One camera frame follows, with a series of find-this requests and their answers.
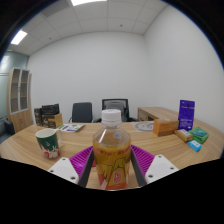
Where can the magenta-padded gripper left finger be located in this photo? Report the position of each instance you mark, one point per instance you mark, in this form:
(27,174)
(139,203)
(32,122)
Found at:
(65,170)

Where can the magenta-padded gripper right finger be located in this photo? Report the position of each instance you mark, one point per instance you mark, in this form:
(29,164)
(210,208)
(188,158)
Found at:
(160,167)

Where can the orange-labelled drink bottle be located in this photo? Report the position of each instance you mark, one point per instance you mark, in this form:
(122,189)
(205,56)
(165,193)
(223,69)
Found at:
(111,156)

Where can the green and white mug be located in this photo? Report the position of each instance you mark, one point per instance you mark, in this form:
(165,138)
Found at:
(48,143)

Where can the small tan box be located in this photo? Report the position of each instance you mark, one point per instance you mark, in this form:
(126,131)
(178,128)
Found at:
(184,135)

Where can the orange-brown cardboard box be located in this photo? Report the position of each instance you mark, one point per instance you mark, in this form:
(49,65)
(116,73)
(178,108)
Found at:
(165,127)

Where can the small light blue box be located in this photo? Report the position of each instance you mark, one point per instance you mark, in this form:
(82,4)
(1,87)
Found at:
(195,145)

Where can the round-printed white paper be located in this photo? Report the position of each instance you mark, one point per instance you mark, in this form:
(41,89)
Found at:
(144,126)

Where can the brown kraft box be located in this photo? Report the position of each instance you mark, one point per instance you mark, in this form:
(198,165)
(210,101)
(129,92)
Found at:
(55,121)

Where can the green box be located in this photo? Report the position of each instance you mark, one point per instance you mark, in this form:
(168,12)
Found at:
(199,134)

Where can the wooden side desk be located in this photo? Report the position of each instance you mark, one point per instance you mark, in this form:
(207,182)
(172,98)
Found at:
(160,112)

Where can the purple upright box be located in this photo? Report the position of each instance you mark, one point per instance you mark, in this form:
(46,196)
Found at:
(186,115)

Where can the black office chair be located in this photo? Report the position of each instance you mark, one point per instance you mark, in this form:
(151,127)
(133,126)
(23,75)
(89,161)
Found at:
(82,112)

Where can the dark brown upright box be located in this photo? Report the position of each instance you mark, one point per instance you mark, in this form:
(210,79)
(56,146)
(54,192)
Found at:
(37,116)

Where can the black box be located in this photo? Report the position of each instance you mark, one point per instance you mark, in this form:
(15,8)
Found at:
(50,109)

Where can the wooden shelf cabinet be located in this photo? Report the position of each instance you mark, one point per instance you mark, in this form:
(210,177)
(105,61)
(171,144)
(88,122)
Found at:
(20,120)

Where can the black leather sofa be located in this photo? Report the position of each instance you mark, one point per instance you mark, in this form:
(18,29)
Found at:
(8,128)

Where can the grey mesh office chair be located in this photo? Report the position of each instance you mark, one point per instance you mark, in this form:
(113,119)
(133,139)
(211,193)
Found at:
(116,104)

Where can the small ceiling light panel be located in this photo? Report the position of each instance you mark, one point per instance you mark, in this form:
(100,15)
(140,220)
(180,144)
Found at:
(18,37)

